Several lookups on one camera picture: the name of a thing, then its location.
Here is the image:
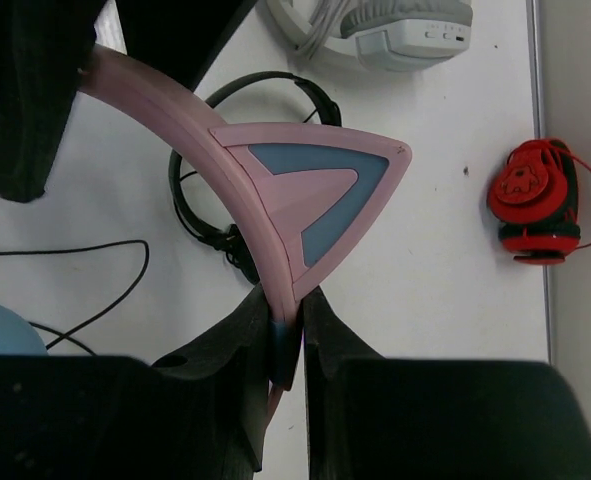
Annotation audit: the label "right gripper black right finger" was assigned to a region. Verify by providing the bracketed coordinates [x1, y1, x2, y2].
[302, 290, 591, 479]

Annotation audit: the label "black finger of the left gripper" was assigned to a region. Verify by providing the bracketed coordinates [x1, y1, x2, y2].
[0, 1, 104, 203]
[117, 0, 256, 91]

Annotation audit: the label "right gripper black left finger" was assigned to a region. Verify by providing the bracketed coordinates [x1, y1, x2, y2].
[0, 288, 269, 479]

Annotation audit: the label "pink blue cat-ear headphones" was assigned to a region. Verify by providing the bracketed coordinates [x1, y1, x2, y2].
[81, 46, 412, 410]

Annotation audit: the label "small black headphones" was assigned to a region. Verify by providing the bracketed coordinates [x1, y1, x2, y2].
[167, 71, 342, 286]

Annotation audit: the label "grey white headphones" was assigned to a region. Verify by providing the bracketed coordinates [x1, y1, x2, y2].
[266, 0, 473, 73]

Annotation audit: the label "red black headphones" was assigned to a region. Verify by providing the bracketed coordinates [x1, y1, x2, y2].
[486, 138, 591, 266]

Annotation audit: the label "aluminium frame rail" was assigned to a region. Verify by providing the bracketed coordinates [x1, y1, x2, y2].
[524, 0, 564, 366]

